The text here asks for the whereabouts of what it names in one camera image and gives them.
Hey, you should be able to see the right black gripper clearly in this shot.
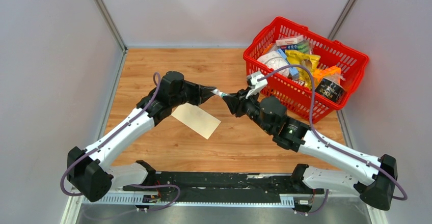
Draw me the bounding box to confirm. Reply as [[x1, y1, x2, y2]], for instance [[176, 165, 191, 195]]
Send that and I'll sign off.
[[223, 86, 273, 135]]

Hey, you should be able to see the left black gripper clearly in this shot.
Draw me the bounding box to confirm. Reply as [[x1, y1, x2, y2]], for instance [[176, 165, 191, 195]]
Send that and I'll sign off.
[[170, 80, 215, 108]]

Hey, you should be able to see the green white glue stick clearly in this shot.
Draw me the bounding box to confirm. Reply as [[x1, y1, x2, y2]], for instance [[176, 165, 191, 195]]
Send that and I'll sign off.
[[211, 89, 231, 98]]

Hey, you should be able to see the cream paper envelope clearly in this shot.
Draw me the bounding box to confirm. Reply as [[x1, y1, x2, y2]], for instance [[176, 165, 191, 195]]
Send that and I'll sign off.
[[171, 103, 221, 139]]

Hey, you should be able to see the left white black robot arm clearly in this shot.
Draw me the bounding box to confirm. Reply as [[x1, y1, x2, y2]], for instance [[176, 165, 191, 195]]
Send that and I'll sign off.
[[60, 71, 224, 202]]

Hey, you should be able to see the white round pouch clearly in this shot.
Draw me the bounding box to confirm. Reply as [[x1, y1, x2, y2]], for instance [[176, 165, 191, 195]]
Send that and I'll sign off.
[[257, 51, 288, 70]]

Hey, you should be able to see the blue flat package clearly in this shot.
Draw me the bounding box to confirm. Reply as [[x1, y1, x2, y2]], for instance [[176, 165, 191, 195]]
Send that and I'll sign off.
[[276, 48, 300, 80]]

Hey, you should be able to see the yellow snack bag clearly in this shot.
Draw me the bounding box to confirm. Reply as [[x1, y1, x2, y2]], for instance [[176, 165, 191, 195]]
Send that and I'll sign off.
[[285, 50, 321, 89]]

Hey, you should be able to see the red plastic shopping basket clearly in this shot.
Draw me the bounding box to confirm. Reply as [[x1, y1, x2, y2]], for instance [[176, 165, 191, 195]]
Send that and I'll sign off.
[[244, 17, 369, 123]]

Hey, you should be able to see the green blue packet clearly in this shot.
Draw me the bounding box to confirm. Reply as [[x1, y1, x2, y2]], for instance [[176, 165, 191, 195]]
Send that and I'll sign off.
[[280, 40, 313, 54]]

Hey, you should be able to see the white red box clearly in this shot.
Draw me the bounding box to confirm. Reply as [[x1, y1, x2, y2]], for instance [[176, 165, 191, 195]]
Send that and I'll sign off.
[[275, 35, 304, 46]]

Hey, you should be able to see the black round can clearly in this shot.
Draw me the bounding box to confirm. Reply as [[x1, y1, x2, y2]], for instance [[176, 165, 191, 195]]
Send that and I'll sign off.
[[315, 78, 345, 103]]

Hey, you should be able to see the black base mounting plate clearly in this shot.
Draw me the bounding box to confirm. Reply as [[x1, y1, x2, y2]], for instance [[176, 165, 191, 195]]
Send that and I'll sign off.
[[123, 172, 325, 212]]

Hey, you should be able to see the orange package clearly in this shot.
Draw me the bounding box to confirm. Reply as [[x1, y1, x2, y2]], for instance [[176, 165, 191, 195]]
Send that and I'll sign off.
[[312, 66, 342, 89]]

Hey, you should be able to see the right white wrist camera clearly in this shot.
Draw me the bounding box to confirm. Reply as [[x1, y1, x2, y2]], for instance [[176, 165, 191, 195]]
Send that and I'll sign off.
[[246, 71, 268, 99]]

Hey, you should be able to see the aluminium frame rail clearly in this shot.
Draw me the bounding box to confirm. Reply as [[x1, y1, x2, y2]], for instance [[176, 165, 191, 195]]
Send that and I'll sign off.
[[59, 170, 389, 224]]

